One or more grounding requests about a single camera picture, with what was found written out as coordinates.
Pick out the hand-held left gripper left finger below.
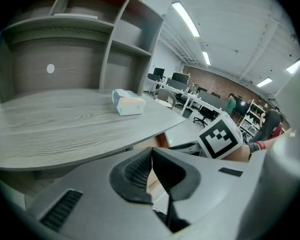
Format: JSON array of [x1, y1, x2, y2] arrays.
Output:
[[24, 146, 175, 240]]

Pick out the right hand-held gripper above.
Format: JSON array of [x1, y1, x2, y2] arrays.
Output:
[[168, 113, 245, 160]]

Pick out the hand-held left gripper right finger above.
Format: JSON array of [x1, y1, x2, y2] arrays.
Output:
[[151, 146, 268, 240]]

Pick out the person's right forearm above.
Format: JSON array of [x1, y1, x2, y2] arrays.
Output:
[[226, 136, 287, 163]]

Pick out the black desk divider panel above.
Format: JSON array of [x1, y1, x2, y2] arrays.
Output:
[[197, 90, 228, 111]]

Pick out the long white office desk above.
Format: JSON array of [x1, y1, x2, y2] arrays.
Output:
[[147, 77, 227, 117]]

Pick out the grey wooden desk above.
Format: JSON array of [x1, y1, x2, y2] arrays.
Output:
[[0, 87, 186, 171]]

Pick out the black office chair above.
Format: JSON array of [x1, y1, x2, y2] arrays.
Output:
[[192, 105, 216, 129]]

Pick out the black wristband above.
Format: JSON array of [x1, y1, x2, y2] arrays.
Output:
[[247, 142, 260, 160]]

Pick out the large black display screen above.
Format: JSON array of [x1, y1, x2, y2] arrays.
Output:
[[231, 96, 251, 117]]

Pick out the white storage rack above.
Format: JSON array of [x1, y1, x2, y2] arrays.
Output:
[[238, 100, 267, 136]]

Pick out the woven brown armchair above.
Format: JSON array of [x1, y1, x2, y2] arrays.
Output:
[[153, 88, 177, 111]]

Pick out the long ceiling light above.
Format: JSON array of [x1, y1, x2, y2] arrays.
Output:
[[286, 58, 300, 75], [171, 1, 201, 38], [255, 76, 273, 88], [202, 50, 212, 66]]

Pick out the pastel tissue pack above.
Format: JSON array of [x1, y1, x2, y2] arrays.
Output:
[[111, 88, 147, 117]]

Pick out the grey wooden shelf hutch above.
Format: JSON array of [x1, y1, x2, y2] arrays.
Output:
[[0, 0, 165, 104]]

